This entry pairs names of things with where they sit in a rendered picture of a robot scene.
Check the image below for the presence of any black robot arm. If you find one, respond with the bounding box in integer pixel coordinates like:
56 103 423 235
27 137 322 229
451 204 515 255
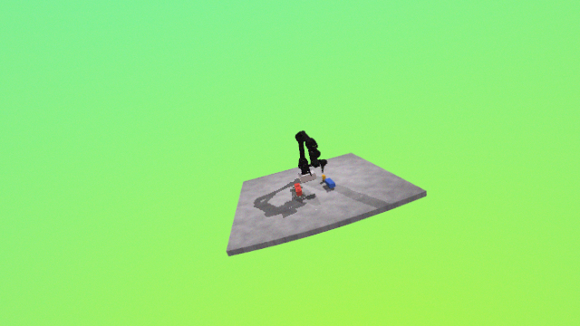
295 130 322 175

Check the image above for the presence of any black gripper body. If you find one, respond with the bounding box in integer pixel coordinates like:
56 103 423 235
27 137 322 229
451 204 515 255
303 157 328 170

